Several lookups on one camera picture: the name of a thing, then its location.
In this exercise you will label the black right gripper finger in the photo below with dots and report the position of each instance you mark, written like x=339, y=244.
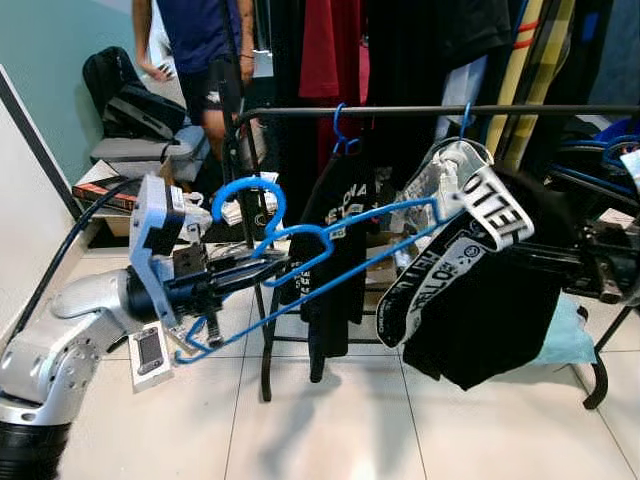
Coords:
x=562, y=268
x=550, y=249

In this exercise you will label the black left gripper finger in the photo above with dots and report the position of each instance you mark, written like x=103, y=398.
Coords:
x=250, y=268
x=245, y=288

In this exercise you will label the blue plastic hanger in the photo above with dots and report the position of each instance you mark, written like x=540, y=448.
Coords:
x=466, y=120
x=610, y=140
x=245, y=183
x=338, y=130

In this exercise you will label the black garment with white print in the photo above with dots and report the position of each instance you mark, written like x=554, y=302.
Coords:
x=490, y=320

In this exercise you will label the light blue folded cloth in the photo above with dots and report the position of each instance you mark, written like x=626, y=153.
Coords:
x=570, y=335

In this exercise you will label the white plastic bag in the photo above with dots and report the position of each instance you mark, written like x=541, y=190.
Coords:
x=197, y=203

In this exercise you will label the black Petronas t-shirt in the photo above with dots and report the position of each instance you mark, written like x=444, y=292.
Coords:
x=335, y=260

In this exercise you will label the red and black box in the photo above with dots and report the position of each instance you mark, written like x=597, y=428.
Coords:
x=100, y=190

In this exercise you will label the grey padded seat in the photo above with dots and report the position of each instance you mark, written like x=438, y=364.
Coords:
x=140, y=150

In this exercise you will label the plaid hanging garment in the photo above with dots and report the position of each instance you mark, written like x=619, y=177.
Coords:
x=550, y=60

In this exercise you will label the black metal clothes rack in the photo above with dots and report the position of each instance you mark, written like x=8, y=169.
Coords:
x=420, y=109

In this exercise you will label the black backpack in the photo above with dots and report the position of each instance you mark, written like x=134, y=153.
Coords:
x=125, y=95

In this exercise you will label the red hanging garment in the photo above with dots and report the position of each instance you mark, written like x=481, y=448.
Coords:
x=330, y=50

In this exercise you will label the black hanging garment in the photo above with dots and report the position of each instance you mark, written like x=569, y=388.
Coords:
x=430, y=50

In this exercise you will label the person in plain black shorts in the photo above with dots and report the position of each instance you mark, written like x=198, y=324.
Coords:
x=195, y=30

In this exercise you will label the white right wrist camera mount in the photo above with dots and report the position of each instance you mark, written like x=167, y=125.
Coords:
x=630, y=160

